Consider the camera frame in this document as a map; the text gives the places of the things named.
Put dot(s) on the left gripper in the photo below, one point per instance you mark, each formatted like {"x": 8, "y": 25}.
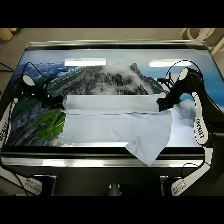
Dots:
{"x": 54, "y": 100}

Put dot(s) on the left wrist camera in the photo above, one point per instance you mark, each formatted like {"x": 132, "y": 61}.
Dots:
{"x": 48, "y": 85}

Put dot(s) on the pale grey T-shirt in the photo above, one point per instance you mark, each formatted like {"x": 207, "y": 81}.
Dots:
{"x": 126, "y": 123}

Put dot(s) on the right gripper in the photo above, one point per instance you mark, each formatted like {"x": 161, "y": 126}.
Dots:
{"x": 168, "y": 101}

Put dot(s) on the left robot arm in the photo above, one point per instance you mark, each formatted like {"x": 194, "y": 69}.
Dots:
{"x": 6, "y": 126}

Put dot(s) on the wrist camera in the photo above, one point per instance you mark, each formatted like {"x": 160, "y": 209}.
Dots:
{"x": 48, "y": 85}
{"x": 163, "y": 80}

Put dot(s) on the silver frame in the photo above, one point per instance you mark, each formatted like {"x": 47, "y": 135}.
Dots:
{"x": 100, "y": 162}

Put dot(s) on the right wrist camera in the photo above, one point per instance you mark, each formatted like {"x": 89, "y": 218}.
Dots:
{"x": 163, "y": 80}

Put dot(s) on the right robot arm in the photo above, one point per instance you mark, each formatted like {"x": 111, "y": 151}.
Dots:
{"x": 200, "y": 126}

